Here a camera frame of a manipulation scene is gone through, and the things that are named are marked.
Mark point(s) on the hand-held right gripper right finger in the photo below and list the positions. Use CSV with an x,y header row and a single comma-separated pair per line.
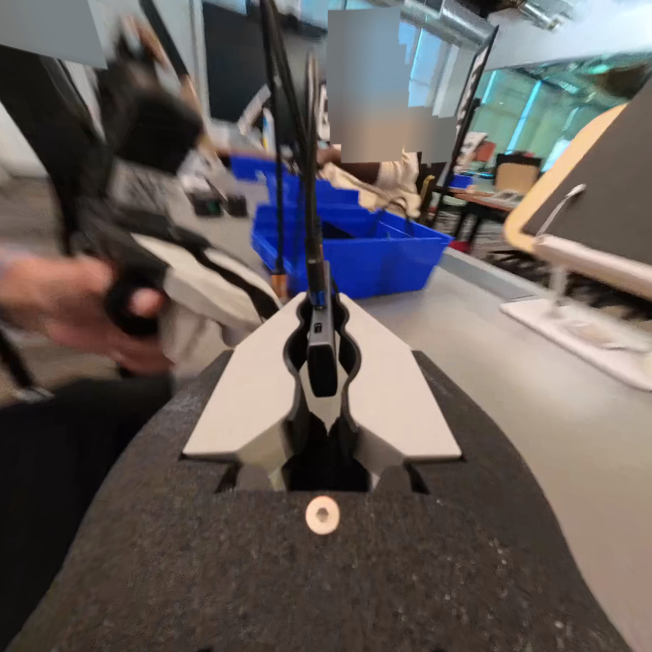
x,y
402,402

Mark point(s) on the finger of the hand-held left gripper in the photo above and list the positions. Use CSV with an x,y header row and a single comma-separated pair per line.
x,y
168,244
214,295

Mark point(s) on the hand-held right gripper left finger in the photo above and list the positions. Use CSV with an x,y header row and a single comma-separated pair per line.
x,y
249,402

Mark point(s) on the blue storage bin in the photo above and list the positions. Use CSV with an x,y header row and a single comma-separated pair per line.
x,y
244,170
387,265

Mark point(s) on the grey desk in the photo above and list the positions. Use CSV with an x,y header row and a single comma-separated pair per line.
x,y
509,407

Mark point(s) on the person's left hand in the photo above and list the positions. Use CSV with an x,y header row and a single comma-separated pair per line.
x,y
61,300

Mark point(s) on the black small box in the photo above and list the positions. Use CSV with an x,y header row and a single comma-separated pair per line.
x,y
209,206

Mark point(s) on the white lamp stand base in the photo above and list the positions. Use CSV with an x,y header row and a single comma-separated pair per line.
x,y
560,331

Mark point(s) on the person's black clothing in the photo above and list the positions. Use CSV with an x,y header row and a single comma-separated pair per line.
x,y
51,484

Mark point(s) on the black panel wooden board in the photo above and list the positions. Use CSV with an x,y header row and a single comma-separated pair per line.
x,y
601,178

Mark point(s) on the black white banner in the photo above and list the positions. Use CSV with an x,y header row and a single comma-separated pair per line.
x,y
473,86

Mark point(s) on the silver air duct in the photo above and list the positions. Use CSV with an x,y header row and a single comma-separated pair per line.
x,y
448,20

